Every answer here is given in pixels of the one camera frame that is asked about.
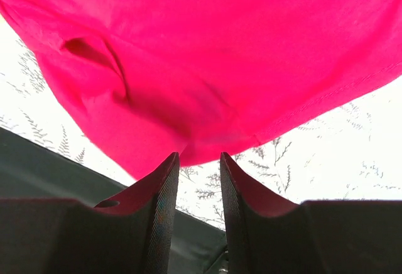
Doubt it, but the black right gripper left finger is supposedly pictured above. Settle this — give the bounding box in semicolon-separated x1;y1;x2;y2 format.
1;153;180;273

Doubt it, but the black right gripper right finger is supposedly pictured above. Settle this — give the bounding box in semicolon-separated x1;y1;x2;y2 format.
220;153;401;273

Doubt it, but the magenta t shirt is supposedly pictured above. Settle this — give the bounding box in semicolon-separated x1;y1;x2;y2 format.
1;0;401;179

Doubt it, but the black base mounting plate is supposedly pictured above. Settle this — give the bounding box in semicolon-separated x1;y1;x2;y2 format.
1;129;228;273

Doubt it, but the floral patterned table mat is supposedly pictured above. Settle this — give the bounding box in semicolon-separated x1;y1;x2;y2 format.
0;19;402;231

